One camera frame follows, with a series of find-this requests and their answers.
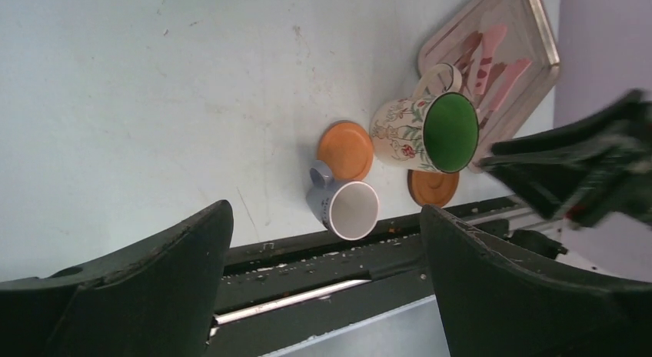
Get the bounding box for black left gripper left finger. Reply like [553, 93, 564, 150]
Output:
[1, 200, 234, 356]

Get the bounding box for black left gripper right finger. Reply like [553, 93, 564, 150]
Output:
[420, 205, 651, 356]

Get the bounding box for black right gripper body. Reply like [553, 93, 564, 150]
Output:
[555, 89, 651, 228]

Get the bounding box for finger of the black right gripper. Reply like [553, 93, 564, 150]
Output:
[478, 110, 619, 219]

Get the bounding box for large wooden coaster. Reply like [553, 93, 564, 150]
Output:
[407, 170, 460, 208]

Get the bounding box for large floral green-inside mug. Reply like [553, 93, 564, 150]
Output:
[369, 63, 480, 173]

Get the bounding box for small white grey cup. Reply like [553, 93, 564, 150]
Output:
[306, 160, 380, 241]

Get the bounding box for small wooden coaster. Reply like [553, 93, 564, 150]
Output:
[317, 121, 374, 180]

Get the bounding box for pink-tipped metal tongs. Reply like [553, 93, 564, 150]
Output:
[454, 23, 532, 131]

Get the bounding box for stainless steel tray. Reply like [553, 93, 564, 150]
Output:
[417, 0, 561, 173]

